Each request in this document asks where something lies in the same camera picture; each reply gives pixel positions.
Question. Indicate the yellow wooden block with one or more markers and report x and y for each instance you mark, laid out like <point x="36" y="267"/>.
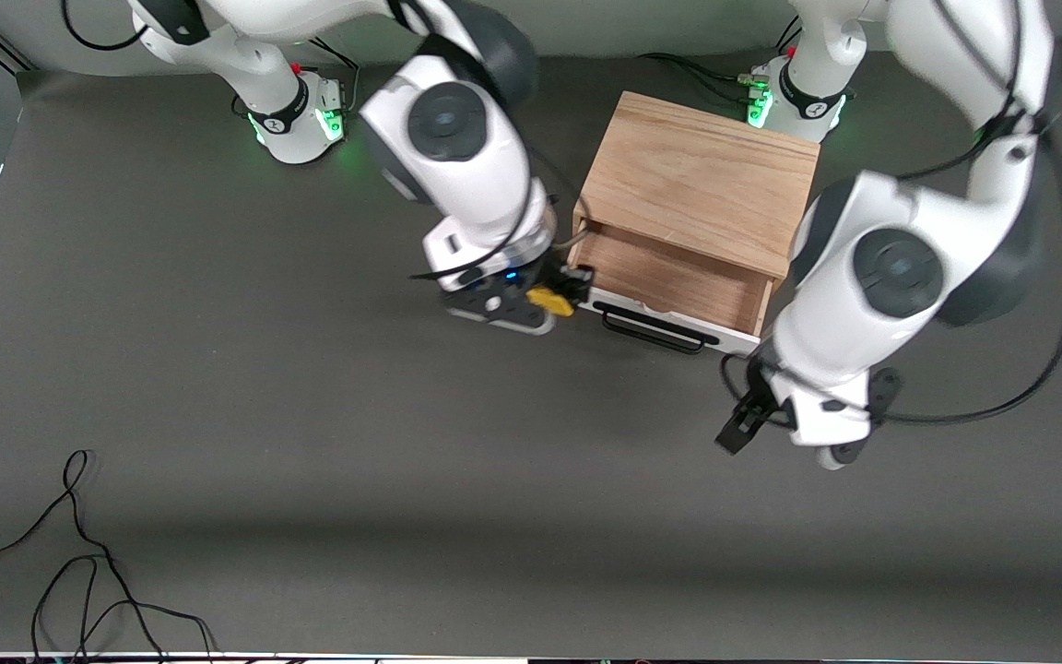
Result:
<point x="549" y="300"/>

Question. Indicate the wooden drawer cabinet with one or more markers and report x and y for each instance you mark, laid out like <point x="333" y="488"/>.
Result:
<point x="697" y="166"/>

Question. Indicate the dark grey table mat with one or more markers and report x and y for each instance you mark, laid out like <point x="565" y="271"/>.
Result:
<point x="531" y="507"/>

